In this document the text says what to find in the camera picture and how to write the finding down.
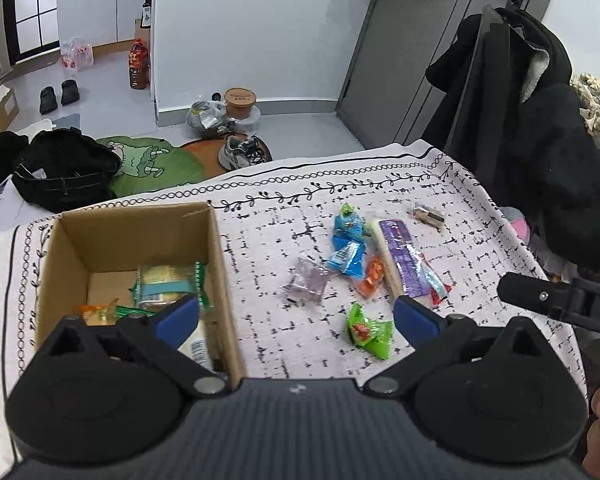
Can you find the green gold snack pack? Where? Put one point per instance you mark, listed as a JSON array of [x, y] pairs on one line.
[[157, 287]]

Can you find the green cartoon floor mat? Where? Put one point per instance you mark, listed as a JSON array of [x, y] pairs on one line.
[[150, 165]]

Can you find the grey sneaker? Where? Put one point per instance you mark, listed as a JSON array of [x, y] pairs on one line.
[[240, 152]]

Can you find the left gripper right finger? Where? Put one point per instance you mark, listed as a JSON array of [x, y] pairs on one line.
[[437, 342]]

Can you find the left black slipper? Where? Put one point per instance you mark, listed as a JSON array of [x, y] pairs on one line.
[[48, 101]]

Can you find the black hanging coat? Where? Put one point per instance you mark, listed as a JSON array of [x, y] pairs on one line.
[[510, 116]]

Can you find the green snack packet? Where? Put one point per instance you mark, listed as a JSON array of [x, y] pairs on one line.
[[371, 335]]

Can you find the white cabinet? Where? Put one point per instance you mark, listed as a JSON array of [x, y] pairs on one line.
[[97, 22]]

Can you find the clear plastic trash bag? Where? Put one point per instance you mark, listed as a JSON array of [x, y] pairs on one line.
[[208, 119]]

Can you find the right black slipper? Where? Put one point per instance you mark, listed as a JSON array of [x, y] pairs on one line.
[[70, 92]]

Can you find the black framed glass door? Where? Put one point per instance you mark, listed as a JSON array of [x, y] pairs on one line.
[[30, 27]]

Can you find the orange green candy wrapper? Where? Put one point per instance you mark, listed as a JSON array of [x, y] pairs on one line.
[[109, 314]]

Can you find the brown instant noodle cup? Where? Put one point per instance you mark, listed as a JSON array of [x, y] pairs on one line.
[[239, 102]]

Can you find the red snack bar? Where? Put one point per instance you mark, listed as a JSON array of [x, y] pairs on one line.
[[439, 291]]

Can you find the brown cardboard box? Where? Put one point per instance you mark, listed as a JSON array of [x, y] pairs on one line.
[[93, 255]]

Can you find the grey door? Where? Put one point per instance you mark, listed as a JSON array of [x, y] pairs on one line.
[[386, 97]]

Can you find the white snack packet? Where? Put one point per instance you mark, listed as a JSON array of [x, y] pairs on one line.
[[196, 347]]

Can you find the orange jelly snack packet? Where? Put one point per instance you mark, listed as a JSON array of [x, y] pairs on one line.
[[373, 276]]

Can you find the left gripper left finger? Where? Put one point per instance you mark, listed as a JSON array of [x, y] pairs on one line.
[[156, 340]]

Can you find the blue triangular snack packet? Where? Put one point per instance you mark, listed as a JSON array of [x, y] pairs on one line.
[[349, 227]]

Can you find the brown round floor mat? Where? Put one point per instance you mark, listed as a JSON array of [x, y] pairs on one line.
[[205, 157]]

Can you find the black clothes pile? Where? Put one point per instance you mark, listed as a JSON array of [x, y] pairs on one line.
[[63, 169]]

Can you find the purple wafer package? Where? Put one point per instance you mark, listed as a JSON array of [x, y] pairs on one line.
[[401, 258]]

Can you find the red oil bottle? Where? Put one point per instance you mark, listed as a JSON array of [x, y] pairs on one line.
[[139, 65]]

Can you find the black slipper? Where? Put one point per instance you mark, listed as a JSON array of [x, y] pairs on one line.
[[48, 101], [70, 92]]

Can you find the clear purple candy packet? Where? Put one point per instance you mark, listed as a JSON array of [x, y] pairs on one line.
[[307, 282]]

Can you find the pink grey plush toy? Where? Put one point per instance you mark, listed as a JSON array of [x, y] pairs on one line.
[[517, 221]]

